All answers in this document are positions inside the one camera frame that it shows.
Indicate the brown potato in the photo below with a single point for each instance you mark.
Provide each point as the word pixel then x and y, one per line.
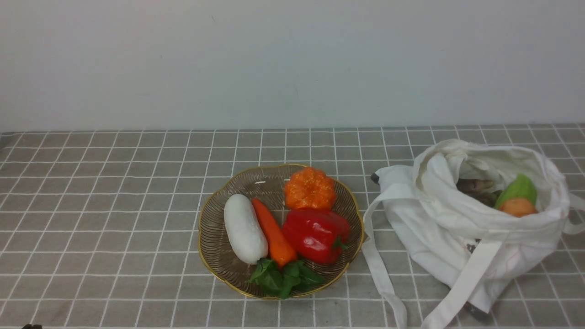
pixel 518 207

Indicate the brown mushroom in bag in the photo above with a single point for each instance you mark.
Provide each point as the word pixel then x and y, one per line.
pixel 479 190

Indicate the white canvas tote bag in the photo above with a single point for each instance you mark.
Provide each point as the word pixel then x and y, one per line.
pixel 474 249

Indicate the green vegetable in bag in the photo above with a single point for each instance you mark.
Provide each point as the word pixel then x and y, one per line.
pixel 521 187

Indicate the orange pumpkin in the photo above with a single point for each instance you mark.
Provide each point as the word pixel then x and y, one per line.
pixel 310 188

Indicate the red bell pepper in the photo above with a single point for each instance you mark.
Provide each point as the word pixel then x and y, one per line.
pixel 317 235

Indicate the orange carrot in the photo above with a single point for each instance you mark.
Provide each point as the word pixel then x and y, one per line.
pixel 280 249

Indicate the white radish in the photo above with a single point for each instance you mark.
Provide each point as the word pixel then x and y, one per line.
pixel 245 235

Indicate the green leafy spinach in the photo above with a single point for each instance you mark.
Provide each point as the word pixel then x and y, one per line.
pixel 282 283

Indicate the grey checked tablecloth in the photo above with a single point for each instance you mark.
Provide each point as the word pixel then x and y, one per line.
pixel 99 229

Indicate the dark object at bottom edge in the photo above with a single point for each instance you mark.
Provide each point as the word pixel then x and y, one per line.
pixel 32 326

